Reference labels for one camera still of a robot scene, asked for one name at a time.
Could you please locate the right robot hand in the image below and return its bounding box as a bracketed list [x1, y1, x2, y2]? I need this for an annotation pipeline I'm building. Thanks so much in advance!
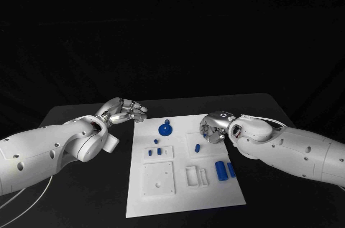
[199, 111, 236, 144]

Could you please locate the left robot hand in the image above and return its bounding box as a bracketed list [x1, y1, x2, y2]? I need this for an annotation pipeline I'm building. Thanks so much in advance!
[93, 97, 148, 127]

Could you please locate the white task board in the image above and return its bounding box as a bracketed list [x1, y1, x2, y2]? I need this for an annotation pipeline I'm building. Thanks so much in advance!
[125, 113, 246, 219]

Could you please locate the blue gear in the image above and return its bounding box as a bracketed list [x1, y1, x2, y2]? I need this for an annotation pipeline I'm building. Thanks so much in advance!
[157, 119, 173, 137]

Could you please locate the thick blue long cylinder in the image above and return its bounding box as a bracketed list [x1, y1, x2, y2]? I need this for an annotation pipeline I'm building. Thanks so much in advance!
[213, 161, 229, 182]

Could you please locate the thin blue long cylinder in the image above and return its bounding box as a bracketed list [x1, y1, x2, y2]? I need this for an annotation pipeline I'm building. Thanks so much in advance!
[226, 162, 236, 178]

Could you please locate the white cable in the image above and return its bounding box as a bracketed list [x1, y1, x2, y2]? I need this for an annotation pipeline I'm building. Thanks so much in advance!
[0, 188, 27, 209]
[239, 114, 287, 130]
[0, 175, 53, 228]

